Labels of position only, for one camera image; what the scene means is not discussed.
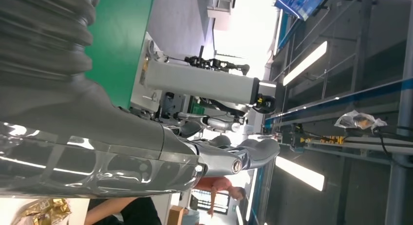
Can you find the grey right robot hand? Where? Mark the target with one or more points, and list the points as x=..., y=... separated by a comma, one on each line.
x=96, y=152

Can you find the person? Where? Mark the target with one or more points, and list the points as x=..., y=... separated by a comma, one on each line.
x=191, y=217
x=216, y=186
x=129, y=214

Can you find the gold foil snack wrappers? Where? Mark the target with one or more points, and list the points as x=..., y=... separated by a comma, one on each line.
x=42, y=212

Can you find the brown cardboard box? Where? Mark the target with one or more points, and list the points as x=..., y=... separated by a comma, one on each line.
x=176, y=216

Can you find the grey column lift machine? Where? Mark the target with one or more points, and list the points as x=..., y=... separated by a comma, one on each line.
x=200, y=81

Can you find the silver metal cylinder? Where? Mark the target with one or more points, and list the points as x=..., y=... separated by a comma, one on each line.
x=221, y=124

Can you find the blue overhead beam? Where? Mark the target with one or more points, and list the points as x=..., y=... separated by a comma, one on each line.
x=258, y=197

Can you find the long ceiling light panel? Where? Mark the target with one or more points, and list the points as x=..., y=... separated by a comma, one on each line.
x=300, y=173
x=305, y=63

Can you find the blue hanging sign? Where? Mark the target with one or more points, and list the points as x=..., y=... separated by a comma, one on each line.
x=300, y=2

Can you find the clear plastic bag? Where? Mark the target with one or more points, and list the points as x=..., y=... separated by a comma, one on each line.
x=359, y=120

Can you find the overhead rail with yellow clips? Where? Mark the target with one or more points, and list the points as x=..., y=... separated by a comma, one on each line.
x=355, y=143

